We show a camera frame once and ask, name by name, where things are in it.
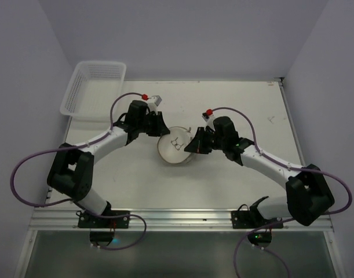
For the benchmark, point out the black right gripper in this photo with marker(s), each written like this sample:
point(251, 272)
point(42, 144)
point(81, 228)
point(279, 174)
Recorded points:
point(203, 141)

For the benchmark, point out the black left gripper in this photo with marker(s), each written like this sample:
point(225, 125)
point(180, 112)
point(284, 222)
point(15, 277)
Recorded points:
point(154, 124)

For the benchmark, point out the white mesh laundry bag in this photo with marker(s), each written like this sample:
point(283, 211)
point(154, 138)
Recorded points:
point(171, 146)

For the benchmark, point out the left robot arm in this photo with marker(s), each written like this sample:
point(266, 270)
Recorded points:
point(72, 170)

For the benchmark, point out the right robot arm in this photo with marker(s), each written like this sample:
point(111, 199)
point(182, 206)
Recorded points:
point(307, 197)

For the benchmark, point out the white plastic basket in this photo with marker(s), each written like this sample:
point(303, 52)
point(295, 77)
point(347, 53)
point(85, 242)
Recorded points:
point(92, 89)

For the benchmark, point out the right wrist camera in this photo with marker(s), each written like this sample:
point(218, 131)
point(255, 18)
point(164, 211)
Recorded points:
point(209, 118)

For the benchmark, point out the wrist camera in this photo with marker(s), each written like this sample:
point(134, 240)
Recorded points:
point(153, 103)
point(209, 118)

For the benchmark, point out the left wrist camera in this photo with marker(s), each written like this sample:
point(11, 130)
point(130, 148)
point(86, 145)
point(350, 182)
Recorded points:
point(153, 103)

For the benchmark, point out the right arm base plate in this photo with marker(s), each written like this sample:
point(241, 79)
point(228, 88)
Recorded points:
point(244, 219)

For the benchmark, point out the aluminium right side rail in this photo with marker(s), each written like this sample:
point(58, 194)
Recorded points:
point(280, 81)

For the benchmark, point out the aluminium rail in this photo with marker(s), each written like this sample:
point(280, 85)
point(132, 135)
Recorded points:
point(280, 81)
point(165, 220)

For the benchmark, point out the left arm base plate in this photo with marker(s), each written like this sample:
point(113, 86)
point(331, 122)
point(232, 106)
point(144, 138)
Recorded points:
point(119, 219)

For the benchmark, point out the aluminium front rail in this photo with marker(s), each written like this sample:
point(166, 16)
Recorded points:
point(165, 220)

